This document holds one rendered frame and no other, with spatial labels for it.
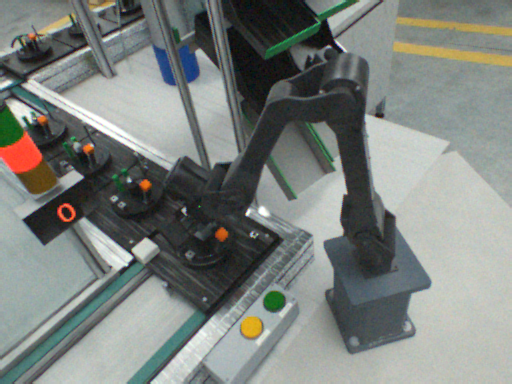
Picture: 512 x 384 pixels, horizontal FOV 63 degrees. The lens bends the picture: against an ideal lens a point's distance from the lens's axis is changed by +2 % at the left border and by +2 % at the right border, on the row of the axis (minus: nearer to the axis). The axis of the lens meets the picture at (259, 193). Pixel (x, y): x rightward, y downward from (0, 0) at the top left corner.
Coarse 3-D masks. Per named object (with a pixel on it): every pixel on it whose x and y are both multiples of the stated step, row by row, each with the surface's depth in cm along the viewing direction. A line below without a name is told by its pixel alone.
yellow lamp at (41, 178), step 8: (40, 168) 67; (48, 168) 69; (16, 176) 67; (24, 176) 67; (32, 176) 67; (40, 176) 68; (48, 176) 69; (24, 184) 68; (32, 184) 68; (40, 184) 68; (48, 184) 69; (32, 192) 69; (40, 192) 69
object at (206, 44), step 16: (208, 16) 88; (224, 16) 91; (208, 32) 85; (208, 48) 88; (240, 48) 93; (240, 64) 91; (256, 64) 92; (272, 64) 92; (288, 64) 90; (240, 80) 85; (256, 80) 90; (272, 80) 90; (256, 96) 88
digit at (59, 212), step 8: (64, 200) 73; (72, 200) 74; (48, 208) 71; (56, 208) 72; (64, 208) 73; (72, 208) 75; (56, 216) 73; (64, 216) 74; (72, 216) 75; (80, 216) 77; (56, 224) 74; (64, 224) 75
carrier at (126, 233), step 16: (144, 160) 119; (128, 176) 102; (144, 176) 110; (160, 176) 113; (112, 192) 108; (128, 192) 107; (160, 192) 106; (96, 208) 108; (112, 208) 104; (128, 208) 103; (144, 208) 102; (160, 208) 105; (176, 208) 104; (96, 224) 104; (112, 224) 103; (128, 224) 102; (144, 224) 101; (128, 240) 98
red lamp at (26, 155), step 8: (24, 136) 64; (16, 144) 63; (24, 144) 64; (32, 144) 66; (0, 152) 63; (8, 152) 63; (16, 152) 63; (24, 152) 64; (32, 152) 66; (8, 160) 64; (16, 160) 64; (24, 160) 65; (32, 160) 66; (40, 160) 67; (16, 168) 65; (24, 168) 66; (32, 168) 66
